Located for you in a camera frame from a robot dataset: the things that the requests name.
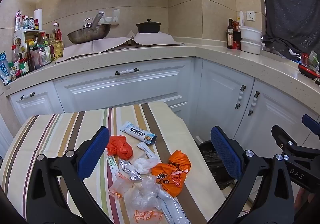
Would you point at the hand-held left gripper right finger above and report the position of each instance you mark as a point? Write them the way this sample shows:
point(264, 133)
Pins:
point(226, 155)

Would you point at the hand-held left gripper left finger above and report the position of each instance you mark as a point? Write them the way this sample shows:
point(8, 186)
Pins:
point(93, 155)

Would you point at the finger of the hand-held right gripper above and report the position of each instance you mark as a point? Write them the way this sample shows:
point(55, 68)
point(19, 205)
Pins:
point(280, 135)
point(311, 122)

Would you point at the trash bin with black liner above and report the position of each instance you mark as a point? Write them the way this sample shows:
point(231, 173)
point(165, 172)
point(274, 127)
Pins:
point(215, 161)

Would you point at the silver blister pack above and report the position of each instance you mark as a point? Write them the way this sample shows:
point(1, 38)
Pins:
point(128, 170)

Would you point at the white tissue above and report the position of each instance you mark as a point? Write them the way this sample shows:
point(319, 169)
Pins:
point(146, 166)

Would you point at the large orange plastic bag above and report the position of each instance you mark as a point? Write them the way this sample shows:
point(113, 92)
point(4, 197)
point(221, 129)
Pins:
point(172, 175)

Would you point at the clear plastic bag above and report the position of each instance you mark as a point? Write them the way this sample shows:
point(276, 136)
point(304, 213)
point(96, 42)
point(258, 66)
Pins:
point(145, 195)

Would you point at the green print white strip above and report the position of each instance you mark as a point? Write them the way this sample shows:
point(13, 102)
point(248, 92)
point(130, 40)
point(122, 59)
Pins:
point(112, 164)

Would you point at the small orange plastic bag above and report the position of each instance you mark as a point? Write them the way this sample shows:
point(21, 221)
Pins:
point(120, 146)

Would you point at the orange print clear bag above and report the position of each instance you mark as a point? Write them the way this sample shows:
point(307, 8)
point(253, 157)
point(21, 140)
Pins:
point(120, 186)

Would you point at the striped tablecloth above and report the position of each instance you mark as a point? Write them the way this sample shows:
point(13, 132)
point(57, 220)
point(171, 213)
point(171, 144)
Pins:
point(52, 139)

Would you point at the white blue ointment box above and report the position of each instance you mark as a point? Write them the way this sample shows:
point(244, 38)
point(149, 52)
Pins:
point(136, 132)

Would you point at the white paper strip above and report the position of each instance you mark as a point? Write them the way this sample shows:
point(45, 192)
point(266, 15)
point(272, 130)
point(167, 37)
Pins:
point(147, 150)

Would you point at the red tray with packets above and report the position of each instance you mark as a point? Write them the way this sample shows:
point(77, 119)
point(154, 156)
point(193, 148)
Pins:
point(308, 66)

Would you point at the long white plastic package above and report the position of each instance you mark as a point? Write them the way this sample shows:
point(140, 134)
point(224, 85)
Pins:
point(175, 210)

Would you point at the orange patterned plastic wrapper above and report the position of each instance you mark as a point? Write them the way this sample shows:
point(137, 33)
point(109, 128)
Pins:
point(146, 216)

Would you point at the white kitchen cabinet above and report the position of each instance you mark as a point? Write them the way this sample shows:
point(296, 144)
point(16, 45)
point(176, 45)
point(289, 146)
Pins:
point(150, 86)

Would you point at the white plastic container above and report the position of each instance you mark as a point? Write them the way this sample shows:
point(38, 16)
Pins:
point(250, 47)
point(250, 33)

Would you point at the beige stove cover cloth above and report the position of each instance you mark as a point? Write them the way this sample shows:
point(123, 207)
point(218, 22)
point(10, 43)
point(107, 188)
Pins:
point(155, 38)
point(85, 48)

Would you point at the dark sauce bottle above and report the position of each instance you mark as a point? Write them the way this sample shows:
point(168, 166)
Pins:
point(229, 36)

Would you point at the yellow cooking oil bottle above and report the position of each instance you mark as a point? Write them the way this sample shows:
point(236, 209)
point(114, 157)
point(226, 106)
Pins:
point(57, 46)

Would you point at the dark grey cloth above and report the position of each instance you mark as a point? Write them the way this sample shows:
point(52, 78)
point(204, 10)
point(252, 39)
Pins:
point(292, 8)

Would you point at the steel wok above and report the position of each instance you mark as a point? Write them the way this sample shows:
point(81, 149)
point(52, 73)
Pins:
point(87, 33)

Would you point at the cluster of condiment bottles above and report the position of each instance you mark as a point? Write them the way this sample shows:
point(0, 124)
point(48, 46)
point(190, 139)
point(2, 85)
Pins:
point(32, 48)

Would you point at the blue white snack bag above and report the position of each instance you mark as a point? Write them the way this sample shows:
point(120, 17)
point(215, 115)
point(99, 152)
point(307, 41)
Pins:
point(4, 67)

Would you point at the black lidded pot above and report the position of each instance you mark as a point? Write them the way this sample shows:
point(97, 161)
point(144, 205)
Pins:
point(148, 27)

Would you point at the white paper towel roll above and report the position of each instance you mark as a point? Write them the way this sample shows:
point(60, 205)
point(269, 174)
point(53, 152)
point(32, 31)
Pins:
point(38, 18)

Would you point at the white single wall socket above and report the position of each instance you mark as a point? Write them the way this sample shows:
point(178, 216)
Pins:
point(250, 15)

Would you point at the white double wall socket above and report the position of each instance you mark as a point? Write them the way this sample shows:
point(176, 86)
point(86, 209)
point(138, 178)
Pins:
point(112, 16)

